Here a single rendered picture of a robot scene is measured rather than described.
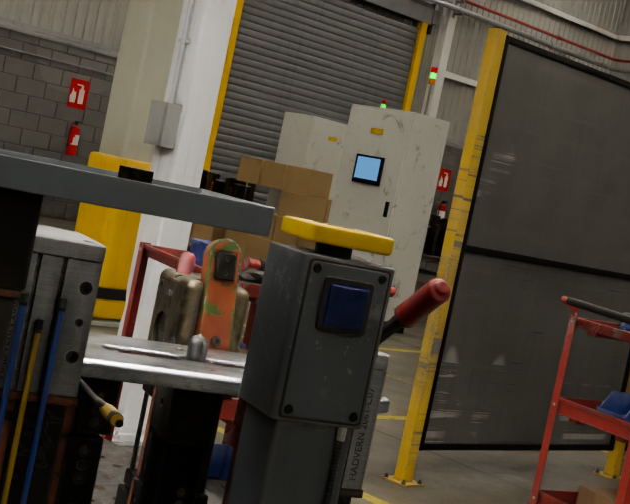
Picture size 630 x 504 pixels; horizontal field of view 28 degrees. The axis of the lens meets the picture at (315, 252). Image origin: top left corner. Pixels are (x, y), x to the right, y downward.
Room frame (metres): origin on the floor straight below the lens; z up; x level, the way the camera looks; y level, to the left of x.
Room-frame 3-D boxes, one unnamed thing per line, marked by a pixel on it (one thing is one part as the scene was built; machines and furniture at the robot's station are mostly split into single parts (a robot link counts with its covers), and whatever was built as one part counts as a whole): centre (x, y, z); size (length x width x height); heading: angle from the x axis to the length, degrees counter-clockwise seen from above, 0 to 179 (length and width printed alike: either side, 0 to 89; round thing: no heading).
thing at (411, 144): (11.68, -0.50, 1.22); 0.80 x 0.54 x 2.45; 45
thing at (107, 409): (0.90, 0.13, 1.00); 0.12 x 0.01 x 0.01; 24
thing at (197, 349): (1.18, 0.09, 1.00); 0.02 x 0.02 x 0.04
